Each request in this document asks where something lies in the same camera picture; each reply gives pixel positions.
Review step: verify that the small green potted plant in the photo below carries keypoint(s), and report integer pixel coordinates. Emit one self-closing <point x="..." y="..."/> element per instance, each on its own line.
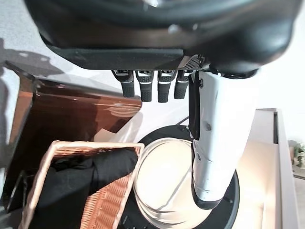
<point x="297" y="152"/>

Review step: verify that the white shelf cabinet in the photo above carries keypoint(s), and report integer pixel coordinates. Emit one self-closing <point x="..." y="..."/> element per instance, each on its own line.
<point x="269" y="171"/>

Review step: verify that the woven wicker laundry basket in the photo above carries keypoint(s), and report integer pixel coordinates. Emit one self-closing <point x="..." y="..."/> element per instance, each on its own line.
<point x="104" y="198"/>

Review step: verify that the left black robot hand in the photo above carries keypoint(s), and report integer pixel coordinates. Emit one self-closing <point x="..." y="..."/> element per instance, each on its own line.
<point x="147" y="31"/>

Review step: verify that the brown acrylic stool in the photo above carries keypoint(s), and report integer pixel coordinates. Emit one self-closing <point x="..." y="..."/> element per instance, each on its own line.
<point x="71" y="114"/>

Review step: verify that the black garment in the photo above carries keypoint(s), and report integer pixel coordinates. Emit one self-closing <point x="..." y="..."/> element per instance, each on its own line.
<point x="78" y="181"/>

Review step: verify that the round washing machine door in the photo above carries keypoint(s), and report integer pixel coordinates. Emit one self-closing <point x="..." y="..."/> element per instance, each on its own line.
<point x="166" y="176"/>

